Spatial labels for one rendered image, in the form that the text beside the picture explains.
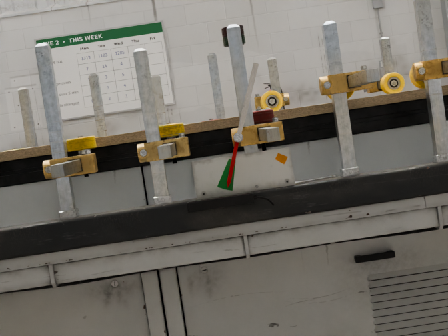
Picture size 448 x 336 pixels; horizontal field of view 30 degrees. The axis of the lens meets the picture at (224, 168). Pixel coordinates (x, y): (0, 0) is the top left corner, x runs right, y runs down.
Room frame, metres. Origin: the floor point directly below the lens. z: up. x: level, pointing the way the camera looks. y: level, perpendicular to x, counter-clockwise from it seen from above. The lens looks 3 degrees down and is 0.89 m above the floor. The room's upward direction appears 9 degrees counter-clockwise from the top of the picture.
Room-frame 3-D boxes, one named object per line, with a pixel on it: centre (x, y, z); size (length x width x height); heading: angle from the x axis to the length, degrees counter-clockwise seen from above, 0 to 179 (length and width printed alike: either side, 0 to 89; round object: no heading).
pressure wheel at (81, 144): (2.34, 0.38, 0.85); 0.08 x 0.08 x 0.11
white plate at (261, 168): (2.18, -0.05, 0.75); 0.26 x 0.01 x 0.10; 91
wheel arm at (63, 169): (2.14, 0.38, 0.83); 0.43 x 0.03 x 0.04; 1
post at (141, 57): (2.20, 0.17, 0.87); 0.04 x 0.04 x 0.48; 1
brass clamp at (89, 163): (2.20, 0.40, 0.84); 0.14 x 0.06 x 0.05; 91
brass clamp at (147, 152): (2.20, 0.15, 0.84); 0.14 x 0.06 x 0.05; 91
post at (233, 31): (2.21, -0.08, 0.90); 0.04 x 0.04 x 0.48; 1
